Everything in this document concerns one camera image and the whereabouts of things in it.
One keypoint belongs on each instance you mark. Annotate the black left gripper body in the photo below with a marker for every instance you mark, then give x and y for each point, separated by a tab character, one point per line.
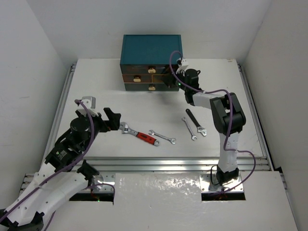
100	121

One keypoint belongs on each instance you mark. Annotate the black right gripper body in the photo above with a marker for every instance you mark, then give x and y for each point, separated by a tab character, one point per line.
174	83

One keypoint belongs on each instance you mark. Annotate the red handled adjustable wrench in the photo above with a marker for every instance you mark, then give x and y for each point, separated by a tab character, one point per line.
147	138

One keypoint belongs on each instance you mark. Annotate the black handled adjustable wrench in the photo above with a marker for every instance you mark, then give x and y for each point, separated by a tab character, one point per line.
200	129

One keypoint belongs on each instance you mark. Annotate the slim chrome open-end wrench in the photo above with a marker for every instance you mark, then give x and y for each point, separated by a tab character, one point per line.
193	136

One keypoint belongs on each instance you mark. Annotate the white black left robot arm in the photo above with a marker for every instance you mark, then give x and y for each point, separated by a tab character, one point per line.
63	174

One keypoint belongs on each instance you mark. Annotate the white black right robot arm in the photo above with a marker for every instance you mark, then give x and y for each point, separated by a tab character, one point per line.
227	113

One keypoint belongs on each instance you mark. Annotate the dark bottom drawer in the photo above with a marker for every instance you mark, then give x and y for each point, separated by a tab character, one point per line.
148	87

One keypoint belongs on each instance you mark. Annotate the teal drawer cabinet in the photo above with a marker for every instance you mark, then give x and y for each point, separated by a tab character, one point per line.
150	49

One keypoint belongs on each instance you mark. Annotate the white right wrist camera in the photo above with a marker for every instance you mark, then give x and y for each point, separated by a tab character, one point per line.
182	64

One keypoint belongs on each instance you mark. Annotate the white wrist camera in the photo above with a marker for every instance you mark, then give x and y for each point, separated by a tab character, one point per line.
90	103
182	64

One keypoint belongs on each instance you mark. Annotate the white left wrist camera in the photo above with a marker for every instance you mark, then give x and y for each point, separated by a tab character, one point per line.
90	103

